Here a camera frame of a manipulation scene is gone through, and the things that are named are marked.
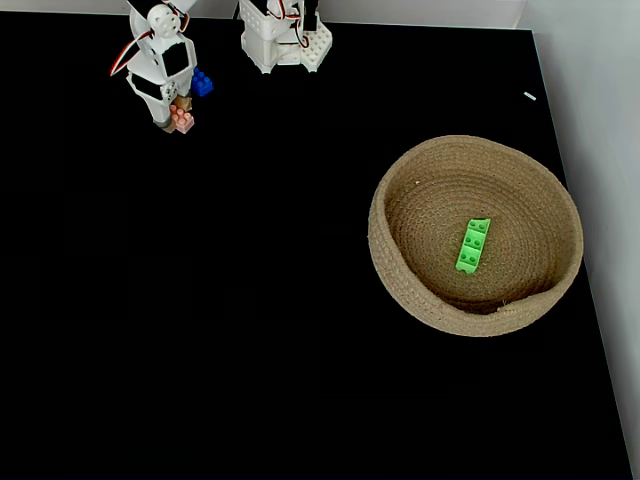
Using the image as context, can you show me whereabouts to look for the pink lego block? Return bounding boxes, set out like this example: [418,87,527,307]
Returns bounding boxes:
[168,103,197,136]

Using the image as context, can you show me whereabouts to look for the blue lego block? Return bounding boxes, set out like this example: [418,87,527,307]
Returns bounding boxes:
[191,67,216,98]

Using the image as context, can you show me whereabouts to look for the green lego block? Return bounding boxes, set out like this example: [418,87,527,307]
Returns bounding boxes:
[454,217,492,276]

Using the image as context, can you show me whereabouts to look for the red white black gripper cable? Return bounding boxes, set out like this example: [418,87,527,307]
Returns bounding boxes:
[109,0,192,78]

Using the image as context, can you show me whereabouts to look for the base cable bundle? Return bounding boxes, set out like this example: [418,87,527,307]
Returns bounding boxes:
[267,0,312,51]

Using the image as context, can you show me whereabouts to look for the woven rope basket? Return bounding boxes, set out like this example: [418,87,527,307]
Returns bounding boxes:
[367,134,585,339]

